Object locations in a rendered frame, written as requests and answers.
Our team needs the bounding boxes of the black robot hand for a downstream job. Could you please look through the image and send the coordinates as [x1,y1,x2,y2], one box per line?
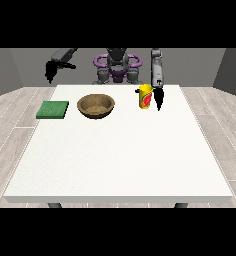
[134,85,165,112]
[44,60,77,85]

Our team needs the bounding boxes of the grey robot trunk purple rings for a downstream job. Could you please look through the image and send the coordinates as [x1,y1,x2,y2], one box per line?
[91,48,145,86]

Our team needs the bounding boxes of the yellow cup with melon print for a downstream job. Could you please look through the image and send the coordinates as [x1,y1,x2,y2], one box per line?
[138,83,154,110]

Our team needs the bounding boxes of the brown wooden bowl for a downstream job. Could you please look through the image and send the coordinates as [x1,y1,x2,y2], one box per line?
[76,93,116,120]

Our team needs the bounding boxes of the green square pad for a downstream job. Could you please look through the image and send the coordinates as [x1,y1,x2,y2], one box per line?
[35,100,70,120]

